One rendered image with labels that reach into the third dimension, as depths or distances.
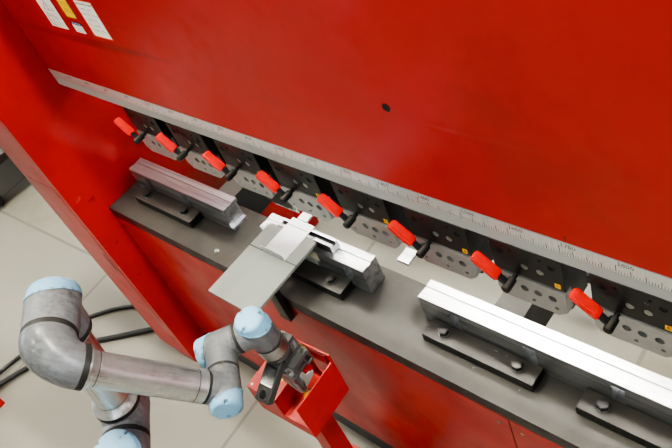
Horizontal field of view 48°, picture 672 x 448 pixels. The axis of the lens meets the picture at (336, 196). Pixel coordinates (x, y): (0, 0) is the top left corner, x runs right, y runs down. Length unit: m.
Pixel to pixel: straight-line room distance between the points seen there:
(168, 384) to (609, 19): 1.15
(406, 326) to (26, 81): 1.35
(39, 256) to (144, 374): 2.69
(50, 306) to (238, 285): 0.56
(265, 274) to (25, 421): 1.85
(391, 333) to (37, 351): 0.84
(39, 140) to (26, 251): 1.91
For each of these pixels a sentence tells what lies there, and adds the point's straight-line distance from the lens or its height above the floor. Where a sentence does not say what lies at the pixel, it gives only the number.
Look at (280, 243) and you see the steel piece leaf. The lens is 2.07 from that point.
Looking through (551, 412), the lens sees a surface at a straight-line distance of 1.76.
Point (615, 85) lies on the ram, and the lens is 1.03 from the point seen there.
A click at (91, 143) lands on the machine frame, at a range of 2.64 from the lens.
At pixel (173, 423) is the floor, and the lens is 3.19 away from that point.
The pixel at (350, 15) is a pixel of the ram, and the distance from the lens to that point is 1.23.
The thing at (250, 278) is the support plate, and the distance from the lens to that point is 2.03.
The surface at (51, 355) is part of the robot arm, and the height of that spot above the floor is 1.38.
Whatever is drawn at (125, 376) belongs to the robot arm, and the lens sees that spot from 1.65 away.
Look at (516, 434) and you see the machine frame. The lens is 1.86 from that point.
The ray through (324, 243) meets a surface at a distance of 2.01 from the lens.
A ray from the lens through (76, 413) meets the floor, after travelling 3.49.
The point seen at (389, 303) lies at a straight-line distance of 1.99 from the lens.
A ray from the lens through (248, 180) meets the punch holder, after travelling 1.96.
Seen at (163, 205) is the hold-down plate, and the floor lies 0.91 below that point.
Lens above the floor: 2.42
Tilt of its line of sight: 42 degrees down
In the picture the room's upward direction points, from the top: 24 degrees counter-clockwise
